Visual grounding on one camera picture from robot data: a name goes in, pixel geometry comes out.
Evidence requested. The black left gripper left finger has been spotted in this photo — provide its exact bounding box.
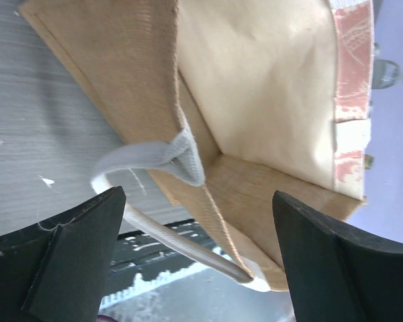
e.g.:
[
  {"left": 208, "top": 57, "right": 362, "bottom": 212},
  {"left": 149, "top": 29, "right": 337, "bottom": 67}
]
[{"left": 0, "top": 186, "right": 126, "bottom": 321}]

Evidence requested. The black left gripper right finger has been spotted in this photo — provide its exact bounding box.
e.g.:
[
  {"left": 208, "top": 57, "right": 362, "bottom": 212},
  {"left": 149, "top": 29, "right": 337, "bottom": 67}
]
[{"left": 272, "top": 191, "right": 403, "bottom": 321}]

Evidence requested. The tan canvas tote bag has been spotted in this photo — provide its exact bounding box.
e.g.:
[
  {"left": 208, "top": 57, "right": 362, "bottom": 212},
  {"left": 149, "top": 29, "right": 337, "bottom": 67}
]
[{"left": 20, "top": 1, "right": 374, "bottom": 292}]

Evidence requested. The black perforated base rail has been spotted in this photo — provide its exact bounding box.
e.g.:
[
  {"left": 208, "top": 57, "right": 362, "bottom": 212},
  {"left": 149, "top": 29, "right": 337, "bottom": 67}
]
[{"left": 109, "top": 219, "right": 216, "bottom": 275}]

